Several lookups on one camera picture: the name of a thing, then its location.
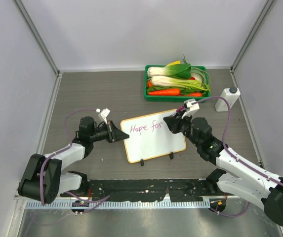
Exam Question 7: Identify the small orange-framed whiteboard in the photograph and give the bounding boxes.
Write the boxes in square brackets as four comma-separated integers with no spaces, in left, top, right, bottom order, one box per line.
[120,109,187,163]

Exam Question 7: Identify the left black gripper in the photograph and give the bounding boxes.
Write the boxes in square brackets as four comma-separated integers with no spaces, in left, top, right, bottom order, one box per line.
[89,120,128,143]

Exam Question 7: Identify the white bottle grey cap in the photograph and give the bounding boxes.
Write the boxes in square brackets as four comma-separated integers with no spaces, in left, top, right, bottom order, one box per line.
[215,86,241,112]

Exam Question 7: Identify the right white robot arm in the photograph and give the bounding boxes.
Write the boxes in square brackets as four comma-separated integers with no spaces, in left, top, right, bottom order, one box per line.
[163,116,283,227]

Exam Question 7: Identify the upper bok choy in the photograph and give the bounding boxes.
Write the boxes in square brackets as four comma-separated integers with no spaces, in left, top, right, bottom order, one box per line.
[147,64,191,79]

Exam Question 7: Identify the white slotted cable duct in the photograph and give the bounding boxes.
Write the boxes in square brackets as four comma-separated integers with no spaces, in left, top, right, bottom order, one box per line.
[25,199,210,210]

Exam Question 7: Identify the large orange carrot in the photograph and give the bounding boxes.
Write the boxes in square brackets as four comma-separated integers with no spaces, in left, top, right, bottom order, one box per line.
[148,88,180,96]

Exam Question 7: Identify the small orange carrot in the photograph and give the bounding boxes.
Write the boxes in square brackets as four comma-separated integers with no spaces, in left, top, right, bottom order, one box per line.
[187,92,202,97]

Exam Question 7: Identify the green plastic crate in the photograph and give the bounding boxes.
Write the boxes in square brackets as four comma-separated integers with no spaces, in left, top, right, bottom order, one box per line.
[144,65,210,102]

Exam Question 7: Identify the green long beans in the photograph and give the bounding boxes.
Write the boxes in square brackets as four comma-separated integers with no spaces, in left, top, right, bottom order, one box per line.
[190,67,210,92]

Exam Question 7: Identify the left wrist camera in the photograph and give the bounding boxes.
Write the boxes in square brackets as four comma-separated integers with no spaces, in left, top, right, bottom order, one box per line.
[95,108,110,124]

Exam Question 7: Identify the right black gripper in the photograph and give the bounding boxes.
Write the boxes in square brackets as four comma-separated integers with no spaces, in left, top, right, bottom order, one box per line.
[164,109,202,147]

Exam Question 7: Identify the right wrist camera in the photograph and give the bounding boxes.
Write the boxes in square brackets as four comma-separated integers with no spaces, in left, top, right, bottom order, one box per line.
[180,99,200,119]

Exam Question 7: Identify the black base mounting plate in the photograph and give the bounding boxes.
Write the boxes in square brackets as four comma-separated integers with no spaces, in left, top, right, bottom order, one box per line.
[72,179,225,202]

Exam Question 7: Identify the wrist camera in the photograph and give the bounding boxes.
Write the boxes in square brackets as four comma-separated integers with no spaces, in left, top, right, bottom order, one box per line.
[95,108,110,124]
[180,99,200,119]

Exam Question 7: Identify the bok choy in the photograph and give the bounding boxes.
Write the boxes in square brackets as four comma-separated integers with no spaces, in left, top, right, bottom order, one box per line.
[147,64,191,79]
[149,76,209,91]

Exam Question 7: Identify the lower bok choy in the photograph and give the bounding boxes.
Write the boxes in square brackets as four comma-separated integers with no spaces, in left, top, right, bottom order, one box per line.
[149,76,209,91]

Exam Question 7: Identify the yellow pepper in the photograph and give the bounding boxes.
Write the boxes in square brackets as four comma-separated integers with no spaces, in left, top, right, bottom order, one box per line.
[167,60,180,67]

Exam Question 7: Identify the pink-capped whiteboard marker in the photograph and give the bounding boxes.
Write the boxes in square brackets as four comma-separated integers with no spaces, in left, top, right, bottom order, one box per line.
[174,105,184,117]

